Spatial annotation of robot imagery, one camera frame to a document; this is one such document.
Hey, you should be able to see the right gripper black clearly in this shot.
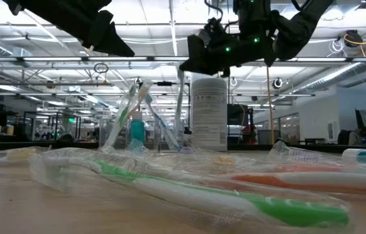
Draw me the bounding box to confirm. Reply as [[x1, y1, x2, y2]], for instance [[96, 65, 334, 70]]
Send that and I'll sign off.
[[179, 19, 276, 79]]

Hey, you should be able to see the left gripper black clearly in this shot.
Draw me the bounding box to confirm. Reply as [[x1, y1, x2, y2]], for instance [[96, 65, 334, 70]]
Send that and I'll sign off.
[[20, 0, 135, 58]]

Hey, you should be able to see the purple toothbrush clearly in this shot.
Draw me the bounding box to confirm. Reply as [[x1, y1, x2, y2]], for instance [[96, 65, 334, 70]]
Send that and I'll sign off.
[[174, 68, 186, 139], [268, 140, 322, 163]]

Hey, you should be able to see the red-orange toothbrush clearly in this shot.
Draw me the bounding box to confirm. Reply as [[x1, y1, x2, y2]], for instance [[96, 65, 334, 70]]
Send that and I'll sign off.
[[213, 155, 345, 175]]

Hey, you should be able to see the orange toothbrush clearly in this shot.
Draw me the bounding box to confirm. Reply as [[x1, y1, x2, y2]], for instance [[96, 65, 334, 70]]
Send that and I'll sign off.
[[228, 172, 366, 198]]

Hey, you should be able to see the black metal stand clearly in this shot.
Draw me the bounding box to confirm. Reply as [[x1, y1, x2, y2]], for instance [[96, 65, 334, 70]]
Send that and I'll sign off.
[[133, 77, 192, 135]]

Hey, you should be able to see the white wipes canister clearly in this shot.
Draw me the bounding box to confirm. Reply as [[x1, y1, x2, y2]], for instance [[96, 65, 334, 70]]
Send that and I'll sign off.
[[191, 77, 228, 152]]

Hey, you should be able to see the black cabinet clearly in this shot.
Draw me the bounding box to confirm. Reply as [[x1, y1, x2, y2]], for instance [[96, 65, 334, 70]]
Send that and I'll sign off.
[[227, 103, 254, 146]]

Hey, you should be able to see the red toothbrush in clear wrapper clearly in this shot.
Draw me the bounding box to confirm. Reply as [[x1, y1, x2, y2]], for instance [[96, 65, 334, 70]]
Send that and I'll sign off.
[[127, 79, 153, 120]]

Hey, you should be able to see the red machine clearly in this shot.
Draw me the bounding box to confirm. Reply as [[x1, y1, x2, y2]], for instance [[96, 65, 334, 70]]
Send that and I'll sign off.
[[240, 125, 258, 146]]

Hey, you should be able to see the clear acrylic organizer holder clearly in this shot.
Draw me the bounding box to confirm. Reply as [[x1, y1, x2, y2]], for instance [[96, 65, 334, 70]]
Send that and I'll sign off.
[[99, 115, 192, 153]]

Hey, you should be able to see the slim dark monitor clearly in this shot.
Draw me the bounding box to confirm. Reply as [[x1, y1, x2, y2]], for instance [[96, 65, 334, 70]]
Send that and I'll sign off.
[[354, 109, 365, 129]]

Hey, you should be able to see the seated person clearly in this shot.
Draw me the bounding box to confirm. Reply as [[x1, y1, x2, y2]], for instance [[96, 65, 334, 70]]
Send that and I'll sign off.
[[337, 125, 366, 146]]

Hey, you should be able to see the black coiled hanging cable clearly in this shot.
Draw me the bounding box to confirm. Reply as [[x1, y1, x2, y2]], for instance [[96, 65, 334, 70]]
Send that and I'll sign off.
[[93, 62, 110, 75]]

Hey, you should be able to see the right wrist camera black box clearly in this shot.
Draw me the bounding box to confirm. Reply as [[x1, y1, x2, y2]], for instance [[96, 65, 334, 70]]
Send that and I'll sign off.
[[201, 18, 224, 45]]

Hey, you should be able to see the black ceiling cable reel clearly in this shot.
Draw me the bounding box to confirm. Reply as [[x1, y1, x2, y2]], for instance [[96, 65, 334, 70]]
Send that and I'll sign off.
[[343, 29, 365, 49]]

